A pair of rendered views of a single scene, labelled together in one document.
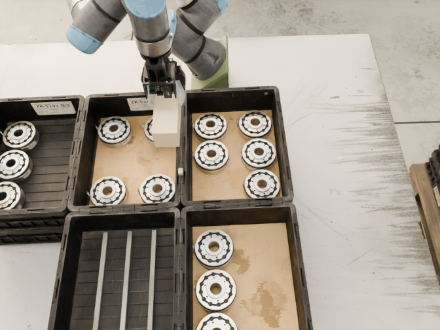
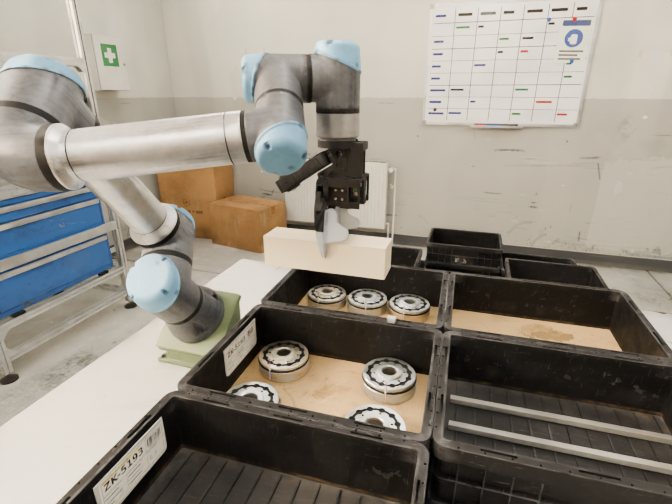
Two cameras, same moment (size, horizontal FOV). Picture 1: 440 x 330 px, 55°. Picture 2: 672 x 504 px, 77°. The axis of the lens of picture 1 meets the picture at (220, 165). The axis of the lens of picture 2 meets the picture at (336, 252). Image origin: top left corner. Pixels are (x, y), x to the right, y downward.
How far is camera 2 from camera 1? 1.14 m
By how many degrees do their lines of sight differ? 64
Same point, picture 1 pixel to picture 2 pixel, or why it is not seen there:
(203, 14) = (188, 238)
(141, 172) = (342, 398)
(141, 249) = (477, 420)
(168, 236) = (458, 389)
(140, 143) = (287, 390)
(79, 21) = (284, 113)
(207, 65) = (215, 304)
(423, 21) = not seen: hidden behind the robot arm
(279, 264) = (501, 321)
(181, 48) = (188, 290)
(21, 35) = not seen: outside the picture
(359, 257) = not seen: hidden behind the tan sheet
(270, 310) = (554, 335)
